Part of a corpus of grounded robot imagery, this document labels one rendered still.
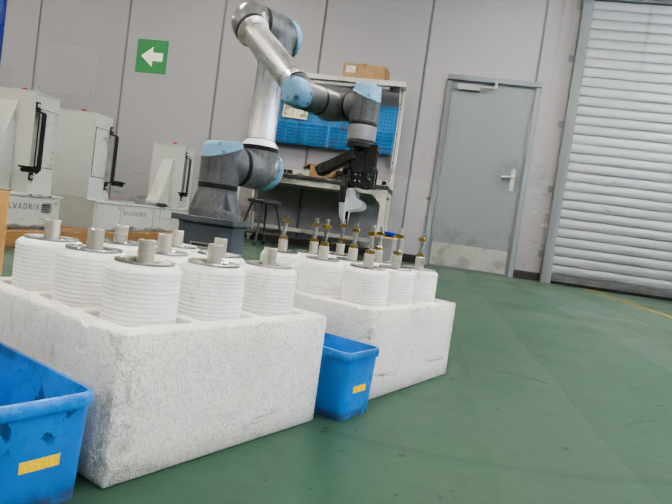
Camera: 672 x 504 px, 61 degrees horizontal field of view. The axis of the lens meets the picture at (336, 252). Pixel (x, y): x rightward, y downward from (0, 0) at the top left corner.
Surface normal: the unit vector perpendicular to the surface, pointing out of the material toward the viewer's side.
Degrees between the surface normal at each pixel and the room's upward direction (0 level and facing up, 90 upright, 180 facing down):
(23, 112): 90
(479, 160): 90
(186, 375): 90
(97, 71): 90
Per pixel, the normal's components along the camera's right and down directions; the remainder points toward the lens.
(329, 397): -0.57, 0.00
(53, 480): 0.80, 0.18
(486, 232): -0.16, 0.03
